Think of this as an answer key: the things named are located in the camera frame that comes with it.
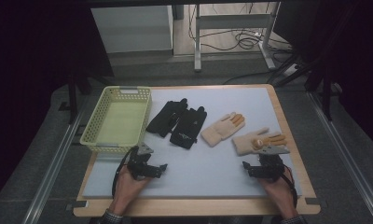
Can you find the white cabinet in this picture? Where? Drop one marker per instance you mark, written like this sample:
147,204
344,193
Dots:
133,29

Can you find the pale yellow plastic basket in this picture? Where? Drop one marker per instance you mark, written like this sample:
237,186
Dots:
119,123

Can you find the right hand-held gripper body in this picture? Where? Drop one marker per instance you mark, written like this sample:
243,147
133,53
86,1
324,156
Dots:
272,166

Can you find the black stand legs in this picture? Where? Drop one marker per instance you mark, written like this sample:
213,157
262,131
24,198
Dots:
72,99

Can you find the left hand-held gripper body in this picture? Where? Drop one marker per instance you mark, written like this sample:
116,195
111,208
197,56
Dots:
137,161

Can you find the person's right hand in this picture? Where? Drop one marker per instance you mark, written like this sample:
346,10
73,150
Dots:
282,194

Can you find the beige knit glove orange fingers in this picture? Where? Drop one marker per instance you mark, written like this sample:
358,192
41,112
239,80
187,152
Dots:
220,129
246,143

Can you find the aluminium rail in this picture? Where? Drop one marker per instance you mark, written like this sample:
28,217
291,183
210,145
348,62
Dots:
346,155
51,168

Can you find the person's left hand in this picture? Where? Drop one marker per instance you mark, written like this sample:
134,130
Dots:
127,188

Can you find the plain black glove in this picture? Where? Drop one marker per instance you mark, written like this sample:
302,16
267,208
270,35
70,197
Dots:
166,119

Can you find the white power strip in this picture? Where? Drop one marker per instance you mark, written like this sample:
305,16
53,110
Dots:
290,70

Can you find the grey metal stand frame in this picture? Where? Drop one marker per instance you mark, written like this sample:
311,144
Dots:
232,22

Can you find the black tripod legs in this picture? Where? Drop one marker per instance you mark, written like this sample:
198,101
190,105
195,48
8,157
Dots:
326,93

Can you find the black glove with white logo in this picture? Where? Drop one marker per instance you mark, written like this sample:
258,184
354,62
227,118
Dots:
187,129

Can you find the white foam mat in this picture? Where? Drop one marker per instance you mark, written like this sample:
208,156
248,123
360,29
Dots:
206,177

